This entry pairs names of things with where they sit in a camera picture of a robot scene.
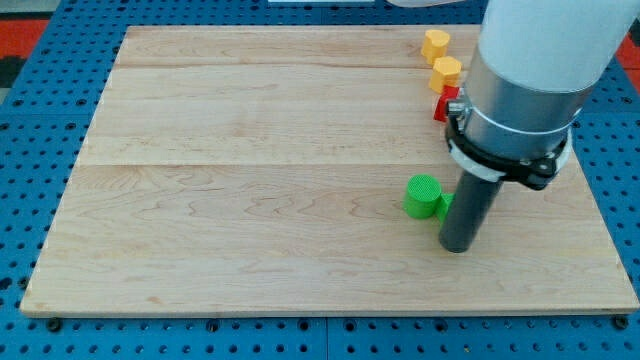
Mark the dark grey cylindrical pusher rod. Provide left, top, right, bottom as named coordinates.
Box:
left=439, top=172, right=502, bottom=253

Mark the black clamp ring mount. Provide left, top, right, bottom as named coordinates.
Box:
left=444, top=99, right=572, bottom=191

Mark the green cylinder block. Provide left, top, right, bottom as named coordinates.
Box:
left=403, top=174, right=442, bottom=219

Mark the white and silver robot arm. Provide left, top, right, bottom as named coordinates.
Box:
left=439, top=0, right=639, bottom=253

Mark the light wooden board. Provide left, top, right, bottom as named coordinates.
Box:
left=20, top=26, right=639, bottom=318

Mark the red block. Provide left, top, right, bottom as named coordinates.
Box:
left=433, top=85, right=459, bottom=123

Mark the yellow hexagon block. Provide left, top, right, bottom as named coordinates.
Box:
left=428, top=56, right=462, bottom=93

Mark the yellow heart block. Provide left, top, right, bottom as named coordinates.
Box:
left=421, top=29, right=451, bottom=65

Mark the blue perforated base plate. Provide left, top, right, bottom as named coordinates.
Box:
left=1, top=0, right=639, bottom=359

